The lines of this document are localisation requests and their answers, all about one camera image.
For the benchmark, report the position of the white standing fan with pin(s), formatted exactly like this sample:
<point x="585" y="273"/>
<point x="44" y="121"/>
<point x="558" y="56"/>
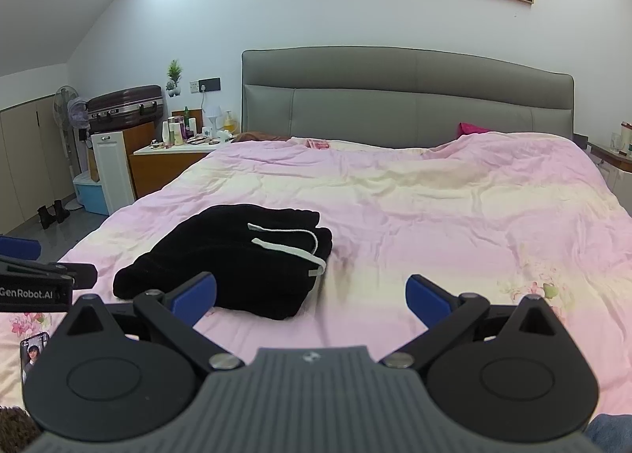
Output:
<point x="66" y="109"/>

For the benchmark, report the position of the beige wardrobe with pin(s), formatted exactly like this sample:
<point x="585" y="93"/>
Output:
<point x="24" y="161"/>

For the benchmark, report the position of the brown fuzzy object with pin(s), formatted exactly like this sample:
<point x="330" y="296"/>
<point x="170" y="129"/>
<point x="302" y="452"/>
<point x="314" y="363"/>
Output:
<point x="15" y="433"/>

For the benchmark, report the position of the grey padded headboard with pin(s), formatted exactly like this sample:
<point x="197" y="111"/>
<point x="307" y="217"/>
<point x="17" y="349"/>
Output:
<point x="395" y="97"/>

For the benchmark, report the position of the brown pillow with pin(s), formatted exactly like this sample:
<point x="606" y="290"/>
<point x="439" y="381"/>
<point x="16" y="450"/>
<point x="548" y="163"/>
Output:
<point x="256" y="137"/>

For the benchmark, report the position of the clear drinking glass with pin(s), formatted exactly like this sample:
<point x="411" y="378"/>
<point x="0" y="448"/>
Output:
<point x="615" y="142"/>

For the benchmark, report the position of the black boot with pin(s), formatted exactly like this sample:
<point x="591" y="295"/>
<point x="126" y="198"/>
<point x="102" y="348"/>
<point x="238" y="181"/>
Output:
<point x="61" y="211"/>
<point x="47" y="217"/>

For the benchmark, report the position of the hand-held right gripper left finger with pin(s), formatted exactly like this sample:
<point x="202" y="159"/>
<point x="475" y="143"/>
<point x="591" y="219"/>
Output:
<point x="195" y="297"/>

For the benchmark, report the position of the black smartphone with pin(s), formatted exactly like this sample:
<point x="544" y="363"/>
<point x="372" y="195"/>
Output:
<point x="33" y="359"/>

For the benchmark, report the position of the white table lamp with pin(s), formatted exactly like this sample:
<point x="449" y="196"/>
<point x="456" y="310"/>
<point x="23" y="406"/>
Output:
<point x="212" y="117"/>

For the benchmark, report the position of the white cup with red lid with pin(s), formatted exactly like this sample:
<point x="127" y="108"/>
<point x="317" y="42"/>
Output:
<point x="626" y="137"/>

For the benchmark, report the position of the yellow pump bottle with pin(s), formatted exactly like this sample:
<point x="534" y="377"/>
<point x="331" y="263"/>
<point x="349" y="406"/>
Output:
<point x="229" y="124"/>

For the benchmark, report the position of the pink floral blanket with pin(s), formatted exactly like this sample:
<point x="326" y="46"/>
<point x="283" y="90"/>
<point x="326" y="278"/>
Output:
<point x="444" y="216"/>

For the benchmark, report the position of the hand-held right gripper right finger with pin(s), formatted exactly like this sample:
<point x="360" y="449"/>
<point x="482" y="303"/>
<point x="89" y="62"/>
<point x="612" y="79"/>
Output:
<point x="427" y="300"/>

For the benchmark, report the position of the light blue plastic bin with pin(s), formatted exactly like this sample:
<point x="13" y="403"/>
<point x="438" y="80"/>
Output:
<point x="91" y="198"/>

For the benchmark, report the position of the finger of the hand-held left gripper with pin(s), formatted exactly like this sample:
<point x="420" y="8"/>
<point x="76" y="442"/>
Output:
<point x="79" y="274"/>
<point x="19" y="247"/>

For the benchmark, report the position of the black pants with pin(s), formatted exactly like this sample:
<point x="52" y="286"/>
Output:
<point x="222" y="260"/>

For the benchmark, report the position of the cluster of cosmetic bottles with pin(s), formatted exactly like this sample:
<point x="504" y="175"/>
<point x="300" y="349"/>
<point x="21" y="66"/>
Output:
<point x="175" y="129"/>

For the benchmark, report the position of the brown suitcase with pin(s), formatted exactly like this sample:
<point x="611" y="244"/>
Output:
<point x="123" y="107"/>

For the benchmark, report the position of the person's denim-clad leg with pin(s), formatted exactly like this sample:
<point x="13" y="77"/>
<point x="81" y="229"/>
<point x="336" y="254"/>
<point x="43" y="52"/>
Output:
<point x="612" y="435"/>

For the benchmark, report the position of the small potted plant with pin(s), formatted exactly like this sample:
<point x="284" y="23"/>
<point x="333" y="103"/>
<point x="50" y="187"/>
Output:
<point x="174" y="72"/>

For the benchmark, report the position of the magenta pillow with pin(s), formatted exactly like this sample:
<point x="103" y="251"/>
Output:
<point x="471" y="129"/>

